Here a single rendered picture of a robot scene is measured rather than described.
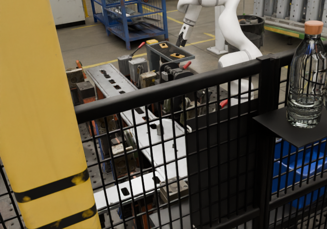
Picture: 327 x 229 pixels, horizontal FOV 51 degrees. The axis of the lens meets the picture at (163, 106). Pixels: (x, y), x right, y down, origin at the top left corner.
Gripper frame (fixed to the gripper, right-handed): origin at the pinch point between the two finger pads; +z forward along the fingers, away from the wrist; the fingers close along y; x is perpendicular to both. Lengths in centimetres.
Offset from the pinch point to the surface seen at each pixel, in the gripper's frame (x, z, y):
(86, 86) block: 23, 33, -61
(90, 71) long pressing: 40, 35, -34
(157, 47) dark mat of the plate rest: 2.5, 1.7, -30.0
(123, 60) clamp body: 24.7, 20.4, -25.1
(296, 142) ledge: -83, -21, -159
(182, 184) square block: -62, 18, -126
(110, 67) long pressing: 31.9, 29.0, -25.2
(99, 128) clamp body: -8, 37, -89
